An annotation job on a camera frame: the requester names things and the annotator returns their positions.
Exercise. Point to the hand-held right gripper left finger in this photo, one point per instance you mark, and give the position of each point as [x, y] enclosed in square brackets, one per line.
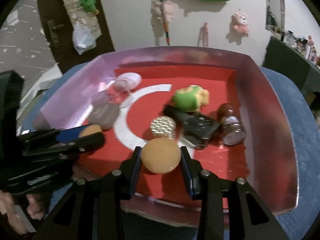
[135, 172]

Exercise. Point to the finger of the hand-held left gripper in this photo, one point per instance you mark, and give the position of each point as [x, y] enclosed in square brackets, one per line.
[68, 134]
[75, 143]

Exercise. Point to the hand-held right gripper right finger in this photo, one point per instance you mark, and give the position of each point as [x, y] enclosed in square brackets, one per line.
[188, 177]

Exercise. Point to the amber egg-shaped piece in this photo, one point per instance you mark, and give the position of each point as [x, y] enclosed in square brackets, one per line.
[91, 130]
[161, 156]

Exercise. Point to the taupe earbud case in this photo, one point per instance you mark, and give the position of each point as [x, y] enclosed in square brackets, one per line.
[103, 116]

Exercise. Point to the pink cap nail polish bottle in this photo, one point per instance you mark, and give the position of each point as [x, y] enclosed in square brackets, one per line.
[98, 98]

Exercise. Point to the black nail polish bottle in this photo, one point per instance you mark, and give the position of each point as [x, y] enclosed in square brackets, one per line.
[197, 126]

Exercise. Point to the gold studded ball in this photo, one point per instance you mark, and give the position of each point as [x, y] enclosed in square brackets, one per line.
[163, 127]

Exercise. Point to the glass bottle brown cap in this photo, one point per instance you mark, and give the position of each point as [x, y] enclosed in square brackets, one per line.
[231, 127]

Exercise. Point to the clear glass cup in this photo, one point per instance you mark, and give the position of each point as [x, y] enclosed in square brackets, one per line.
[125, 100]

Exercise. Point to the green toy figure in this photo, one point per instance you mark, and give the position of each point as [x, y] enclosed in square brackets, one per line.
[188, 100]

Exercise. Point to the pink oval case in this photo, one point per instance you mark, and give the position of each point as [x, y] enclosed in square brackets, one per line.
[128, 80]

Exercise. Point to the purple cardboard box red inside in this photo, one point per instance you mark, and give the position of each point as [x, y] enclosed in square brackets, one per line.
[262, 130]

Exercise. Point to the person's left hand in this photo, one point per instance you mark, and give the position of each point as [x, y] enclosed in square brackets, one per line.
[35, 207]

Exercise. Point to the grey star-print cloth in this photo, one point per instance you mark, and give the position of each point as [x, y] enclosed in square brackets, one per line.
[22, 42]

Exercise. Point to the clear plastic bag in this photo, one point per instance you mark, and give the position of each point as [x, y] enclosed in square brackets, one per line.
[83, 38]

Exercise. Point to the dark wooden door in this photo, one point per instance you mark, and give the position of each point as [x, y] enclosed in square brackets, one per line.
[105, 30]

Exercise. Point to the beige hanging organizer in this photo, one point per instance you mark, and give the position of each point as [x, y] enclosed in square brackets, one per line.
[72, 10]

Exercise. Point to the green plush toy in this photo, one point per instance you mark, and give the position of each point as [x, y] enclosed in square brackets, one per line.
[88, 3]

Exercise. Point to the table with dark cloth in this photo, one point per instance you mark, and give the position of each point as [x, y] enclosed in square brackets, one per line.
[287, 60]

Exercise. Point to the pale pink plush bear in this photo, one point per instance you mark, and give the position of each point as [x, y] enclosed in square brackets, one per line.
[170, 11]

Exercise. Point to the pink plush white face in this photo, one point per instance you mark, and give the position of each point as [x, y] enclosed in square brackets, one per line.
[240, 23]

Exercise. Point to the row of cosmetic bottles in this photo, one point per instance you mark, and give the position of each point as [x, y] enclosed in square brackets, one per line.
[305, 45]

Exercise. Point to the wall mirror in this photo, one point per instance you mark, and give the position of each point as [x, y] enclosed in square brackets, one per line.
[273, 5]

